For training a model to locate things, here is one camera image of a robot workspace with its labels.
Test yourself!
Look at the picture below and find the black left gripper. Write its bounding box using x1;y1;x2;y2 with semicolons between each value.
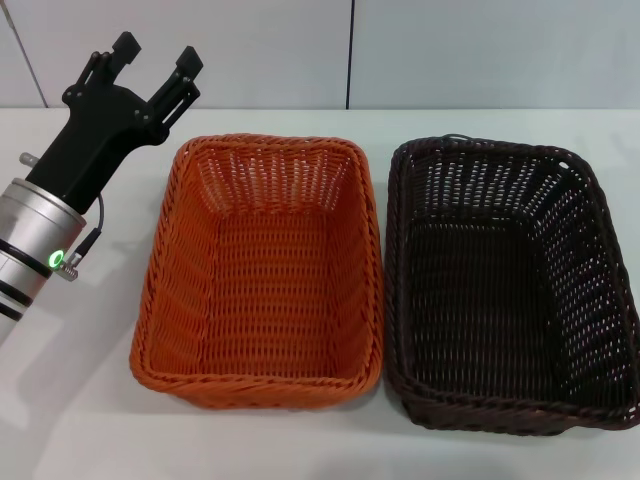
24;31;205;215

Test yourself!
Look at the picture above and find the dark brown wicker basket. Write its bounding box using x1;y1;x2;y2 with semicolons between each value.
382;132;640;436

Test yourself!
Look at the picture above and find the orange wicker basket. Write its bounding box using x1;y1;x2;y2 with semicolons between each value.
128;132;386;411

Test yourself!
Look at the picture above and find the grey left arm connector cable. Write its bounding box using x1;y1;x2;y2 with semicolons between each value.
57;192;106;282

